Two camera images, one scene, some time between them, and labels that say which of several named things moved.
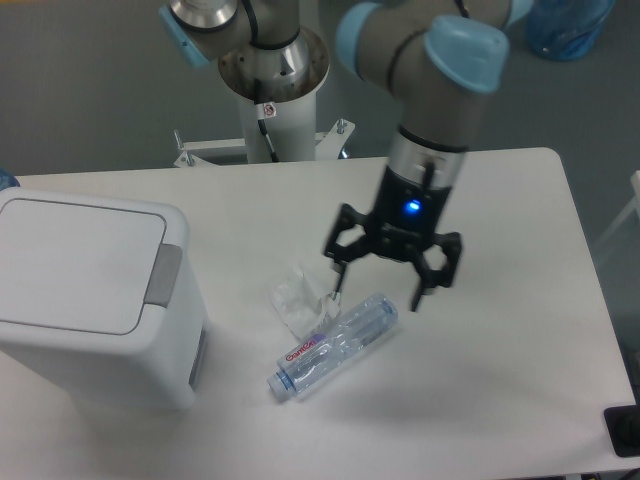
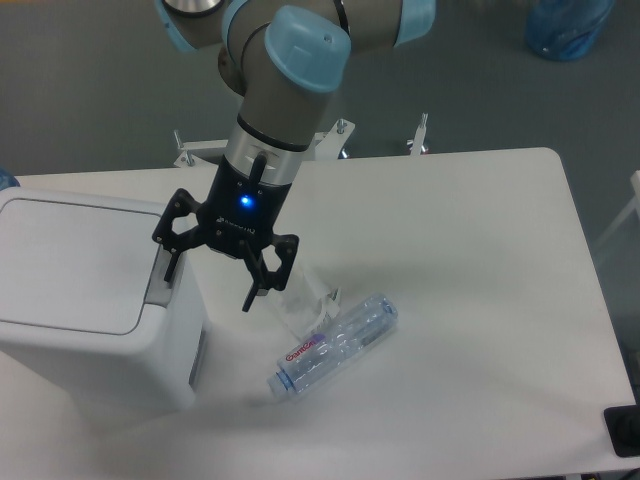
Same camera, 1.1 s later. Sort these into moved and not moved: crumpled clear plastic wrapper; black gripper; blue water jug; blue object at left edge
Moved: black gripper
Not moved: blue object at left edge; crumpled clear plastic wrapper; blue water jug
